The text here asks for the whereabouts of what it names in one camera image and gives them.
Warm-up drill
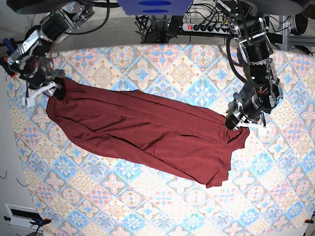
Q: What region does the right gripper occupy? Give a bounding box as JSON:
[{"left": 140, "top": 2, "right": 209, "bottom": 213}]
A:
[{"left": 21, "top": 70, "right": 66, "bottom": 108}]

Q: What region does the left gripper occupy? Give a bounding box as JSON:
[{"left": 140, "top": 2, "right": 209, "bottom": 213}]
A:
[{"left": 225, "top": 94, "right": 268, "bottom": 130}]

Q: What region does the dark red t-shirt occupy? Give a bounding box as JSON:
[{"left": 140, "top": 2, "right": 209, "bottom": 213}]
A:
[{"left": 46, "top": 78, "right": 250, "bottom": 188}]

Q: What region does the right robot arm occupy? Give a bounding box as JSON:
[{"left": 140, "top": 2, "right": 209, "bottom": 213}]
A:
[{"left": 0, "top": 0, "right": 96, "bottom": 108}]

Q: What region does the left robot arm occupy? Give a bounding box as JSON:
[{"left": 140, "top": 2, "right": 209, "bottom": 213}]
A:
[{"left": 216, "top": 0, "right": 309, "bottom": 130}]

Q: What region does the orange black clamp upper left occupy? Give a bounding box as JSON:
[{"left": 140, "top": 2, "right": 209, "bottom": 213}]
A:
[{"left": 0, "top": 56, "right": 17, "bottom": 78}]

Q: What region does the orange black clamp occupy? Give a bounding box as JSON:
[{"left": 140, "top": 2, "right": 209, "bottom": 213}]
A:
[
  {"left": 4, "top": 216, "right": 51, "bottom": 227},
  {"left": 0, "top": 56, "right": 17, "bottom": 78}
]

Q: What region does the black round stool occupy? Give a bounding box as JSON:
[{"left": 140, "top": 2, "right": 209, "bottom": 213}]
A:
[{"left": 27, "top": 25, "right": 41, "bottom": 34}]

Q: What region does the patterned tablecloth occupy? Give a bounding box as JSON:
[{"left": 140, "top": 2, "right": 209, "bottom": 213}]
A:
[{"left": 5, "top": 45, "right": 315, "bottom": 236}]

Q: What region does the white power strip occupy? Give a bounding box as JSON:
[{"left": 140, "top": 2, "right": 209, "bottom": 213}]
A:
[{"left": 182, "top": 23, "right": 229, "bottom": 35}]

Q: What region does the orange clamp lower right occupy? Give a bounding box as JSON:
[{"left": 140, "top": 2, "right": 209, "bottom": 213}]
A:
[{"left": 304, "top": 219, "right": 314, "bottom": 224}]

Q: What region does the white floor box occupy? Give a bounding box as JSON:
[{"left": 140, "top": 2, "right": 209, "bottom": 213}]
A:
[{"left": 5, "top": 204, "right": 40, "bottom": 232}]

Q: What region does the orange black clamp lower left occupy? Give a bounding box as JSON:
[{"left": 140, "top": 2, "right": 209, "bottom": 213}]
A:
[{"left": 4, "top": 216, "right": 51, "bottom": 227}]

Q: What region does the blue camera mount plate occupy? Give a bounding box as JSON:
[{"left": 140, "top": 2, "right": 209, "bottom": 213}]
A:
[{"left": 118, "top": 0, "right": 193, "bottom": 16}]

